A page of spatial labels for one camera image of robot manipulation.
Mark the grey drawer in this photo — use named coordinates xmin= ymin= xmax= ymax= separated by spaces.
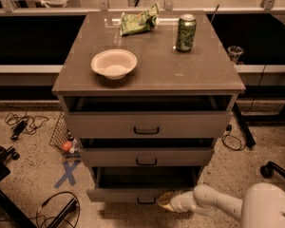
xmin=80 ymin=139 xmax=213 ymax=167
xmin=86 ymin=166 xmax=201 ymax=204
xmin=60 ymin=95 xmax=232 ymax=139

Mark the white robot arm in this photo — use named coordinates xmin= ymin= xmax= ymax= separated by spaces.
xmin=158 ymin=182 xmax=285 ymax=228

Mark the grey drawer cabinet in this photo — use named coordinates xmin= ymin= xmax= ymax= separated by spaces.
xmin=52 ymin=10 xmax=247 ymax=182

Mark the blue tape cross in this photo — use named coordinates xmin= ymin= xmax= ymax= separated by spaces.
xmin=54 ymin=160 xmax=81 ymax=189

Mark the black table leg bar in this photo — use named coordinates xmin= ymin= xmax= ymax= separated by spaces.
xmin=233 ymin=103 xmax=256 ymax=148

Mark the black chair base right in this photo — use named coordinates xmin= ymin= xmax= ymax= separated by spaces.
xmin=259 ymin=161 xmax=285 ymax=179

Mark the orange ball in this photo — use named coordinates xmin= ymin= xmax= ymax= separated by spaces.
xmin=62 ymin=141 xmax=72 ymax=152

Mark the white paper bowl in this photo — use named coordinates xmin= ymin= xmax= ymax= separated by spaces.
xmin=90 ymin=49 xmax=137 ymax=80

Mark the black office chair left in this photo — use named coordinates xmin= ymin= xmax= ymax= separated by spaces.
xmin=0 ymin=143 xmax=39 ymax=228

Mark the clear glass cup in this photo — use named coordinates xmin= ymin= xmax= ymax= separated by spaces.
xmin=227 ymin=46 xmax=244 ymax=64

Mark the green soda can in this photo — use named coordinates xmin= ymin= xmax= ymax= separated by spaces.
xmin=176 ymin=13 xmax=197 ymax=52

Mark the green chip bag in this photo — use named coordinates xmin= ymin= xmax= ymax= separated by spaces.
xmin=120 ymin=4 xmax=160 ymax=36

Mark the black cable right floor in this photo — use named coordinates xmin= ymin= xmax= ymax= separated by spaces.
xmin=221 ymin=123 xmax=247 ymax=152

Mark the wire basket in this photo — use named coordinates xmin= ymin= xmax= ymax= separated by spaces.
xmin=49 ymin=114 xmax=80 ymax=159

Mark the black cable bottom left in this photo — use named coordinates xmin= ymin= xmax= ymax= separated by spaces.
xmin=35 ymin=191 xmax=81 ymax=228

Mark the black power adapter cable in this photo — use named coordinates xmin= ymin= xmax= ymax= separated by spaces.
xmin=4 ymin=110 xmax=50 ymax=142

